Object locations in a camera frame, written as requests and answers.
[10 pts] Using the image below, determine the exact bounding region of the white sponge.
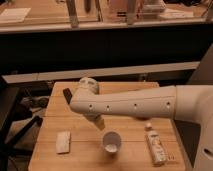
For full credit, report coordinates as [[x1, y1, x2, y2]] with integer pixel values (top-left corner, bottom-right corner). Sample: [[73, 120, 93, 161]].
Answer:
[[56, 131, 71, 154]]

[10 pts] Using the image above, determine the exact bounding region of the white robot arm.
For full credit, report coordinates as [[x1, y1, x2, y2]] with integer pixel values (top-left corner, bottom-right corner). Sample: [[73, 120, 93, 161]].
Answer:
[[69, 77, 213, 171]]

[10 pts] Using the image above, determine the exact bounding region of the white ceramic cup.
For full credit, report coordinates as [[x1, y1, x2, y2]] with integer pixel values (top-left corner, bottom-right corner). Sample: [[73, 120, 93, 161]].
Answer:
[[102, 131, 121, 154]]

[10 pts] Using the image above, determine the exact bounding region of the black rectangular block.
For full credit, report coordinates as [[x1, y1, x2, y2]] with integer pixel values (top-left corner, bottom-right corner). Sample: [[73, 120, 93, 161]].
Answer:
[[63, 88, 72, 103]]

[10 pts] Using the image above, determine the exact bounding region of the white tube bottle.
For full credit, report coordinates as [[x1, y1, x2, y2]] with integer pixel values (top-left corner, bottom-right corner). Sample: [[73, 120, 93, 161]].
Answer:
[[145, 123, 167, 167]]

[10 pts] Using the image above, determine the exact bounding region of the dark chair at left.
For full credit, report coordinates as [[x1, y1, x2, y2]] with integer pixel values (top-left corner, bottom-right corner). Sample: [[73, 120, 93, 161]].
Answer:
[[0, 75, 43, 171]]

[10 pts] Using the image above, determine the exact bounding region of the white paper sheet background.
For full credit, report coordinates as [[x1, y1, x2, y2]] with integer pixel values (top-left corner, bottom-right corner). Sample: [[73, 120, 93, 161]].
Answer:
[[0, 8, 30, 24]]

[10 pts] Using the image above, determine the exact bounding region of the metal post left background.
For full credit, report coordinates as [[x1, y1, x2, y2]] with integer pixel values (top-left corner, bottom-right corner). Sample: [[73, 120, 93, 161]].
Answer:
[[66, 0, 78, 28]]

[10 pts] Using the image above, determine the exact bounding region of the metal post background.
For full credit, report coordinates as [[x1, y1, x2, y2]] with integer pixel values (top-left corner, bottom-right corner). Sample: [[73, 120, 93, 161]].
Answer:
[[126, 0, 136, 25], [66, 0, 78, 28]]

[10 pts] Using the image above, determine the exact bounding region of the metal post right background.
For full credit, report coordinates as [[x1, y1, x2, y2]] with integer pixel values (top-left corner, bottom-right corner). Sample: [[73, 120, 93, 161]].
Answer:
[[126, 0, 136, 25]]

